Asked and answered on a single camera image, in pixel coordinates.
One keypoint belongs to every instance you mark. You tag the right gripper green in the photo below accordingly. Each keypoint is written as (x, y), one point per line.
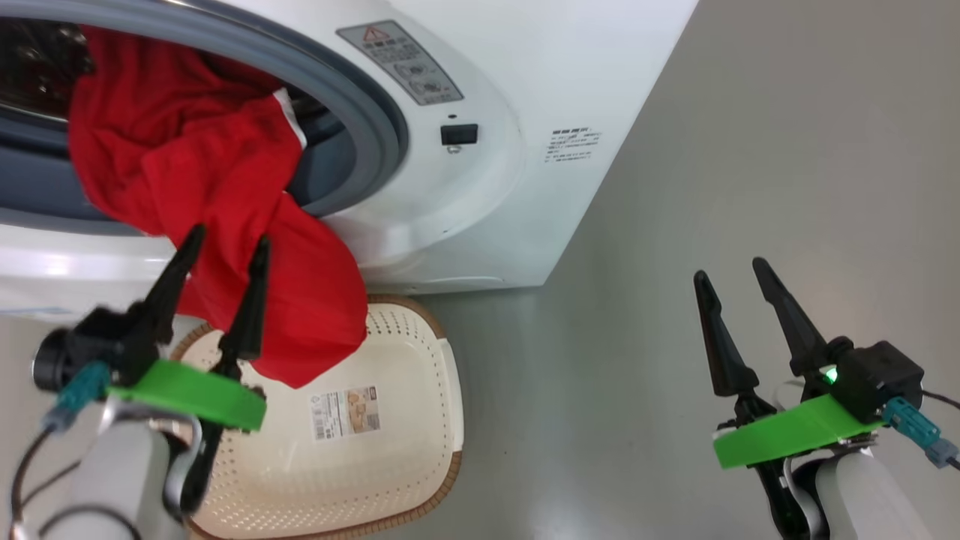
(787, 435)

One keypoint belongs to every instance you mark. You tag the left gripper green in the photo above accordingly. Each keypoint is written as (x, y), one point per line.
(195, 394)

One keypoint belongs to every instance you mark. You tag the red and white garment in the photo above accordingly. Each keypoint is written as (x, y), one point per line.
(217, 172)

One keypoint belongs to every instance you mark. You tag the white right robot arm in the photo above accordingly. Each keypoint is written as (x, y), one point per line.
(870, 499)

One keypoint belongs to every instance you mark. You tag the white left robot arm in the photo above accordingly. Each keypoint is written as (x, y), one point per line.
(112, 480)

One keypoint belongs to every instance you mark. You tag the cream perforated laundry basket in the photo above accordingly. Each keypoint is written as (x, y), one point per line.
(390, 465)

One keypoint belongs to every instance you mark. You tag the white front-load washing machine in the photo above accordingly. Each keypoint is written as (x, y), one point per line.
(480, 202)

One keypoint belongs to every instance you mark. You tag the perforated steel washer drum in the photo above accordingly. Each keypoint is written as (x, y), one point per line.
(37, 67)

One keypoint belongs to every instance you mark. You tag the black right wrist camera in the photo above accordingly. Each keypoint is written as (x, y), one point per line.
(877, 379)

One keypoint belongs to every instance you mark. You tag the teal left camera connector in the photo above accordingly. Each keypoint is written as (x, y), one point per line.
(75, 394)

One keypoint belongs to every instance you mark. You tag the teal camera connector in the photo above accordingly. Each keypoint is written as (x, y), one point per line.
(75, 394)
(911, 427)

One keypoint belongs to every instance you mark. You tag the teal right camera connector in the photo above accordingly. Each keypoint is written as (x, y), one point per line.
(911, 427)

